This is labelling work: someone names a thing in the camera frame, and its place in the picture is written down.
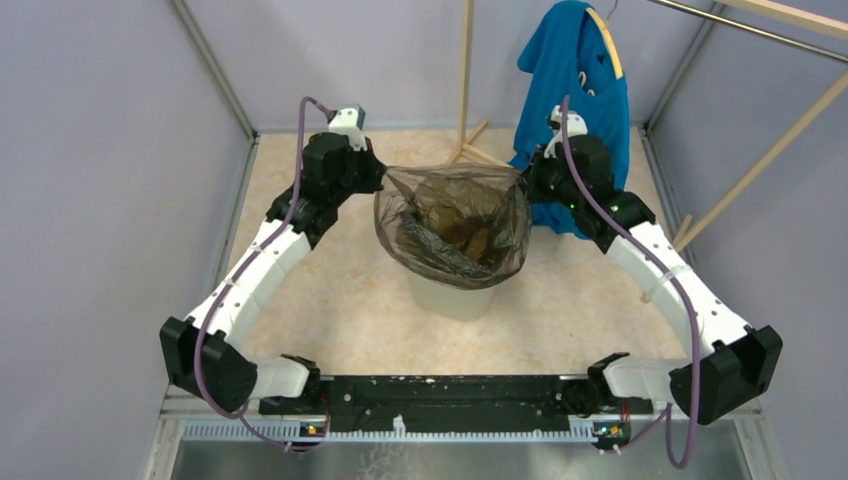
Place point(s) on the wooden clothes hanger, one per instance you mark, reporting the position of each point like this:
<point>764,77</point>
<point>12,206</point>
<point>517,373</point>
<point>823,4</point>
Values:
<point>608,41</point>

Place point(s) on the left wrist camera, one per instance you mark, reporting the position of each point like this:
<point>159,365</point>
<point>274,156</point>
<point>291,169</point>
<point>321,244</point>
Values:
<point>348,121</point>

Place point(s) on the cream plastic trash bin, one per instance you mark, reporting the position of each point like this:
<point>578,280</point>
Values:
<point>447,300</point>

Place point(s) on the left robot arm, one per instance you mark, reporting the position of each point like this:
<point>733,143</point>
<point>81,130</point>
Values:
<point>202,352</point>

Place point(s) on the blue t-shirt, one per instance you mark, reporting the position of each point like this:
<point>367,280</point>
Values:
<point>567,55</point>

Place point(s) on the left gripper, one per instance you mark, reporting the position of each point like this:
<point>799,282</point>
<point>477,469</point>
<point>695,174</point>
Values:
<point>376,169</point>

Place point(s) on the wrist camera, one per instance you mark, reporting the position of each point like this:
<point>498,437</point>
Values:
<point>563,125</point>
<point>348,121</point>

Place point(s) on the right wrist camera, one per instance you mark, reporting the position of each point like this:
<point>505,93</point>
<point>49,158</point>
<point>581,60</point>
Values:
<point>563,125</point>

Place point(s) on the white comb cable tray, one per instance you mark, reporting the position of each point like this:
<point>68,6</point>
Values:
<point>296,431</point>

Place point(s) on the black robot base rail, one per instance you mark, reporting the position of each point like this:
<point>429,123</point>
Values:
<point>446,404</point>

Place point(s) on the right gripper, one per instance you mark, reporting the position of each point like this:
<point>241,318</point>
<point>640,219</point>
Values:
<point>529,178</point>

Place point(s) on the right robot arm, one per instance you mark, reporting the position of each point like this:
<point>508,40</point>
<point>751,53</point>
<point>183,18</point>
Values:
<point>729,362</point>

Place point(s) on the dark translucent trash bag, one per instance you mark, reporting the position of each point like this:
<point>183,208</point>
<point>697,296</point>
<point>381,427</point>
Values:
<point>466,226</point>

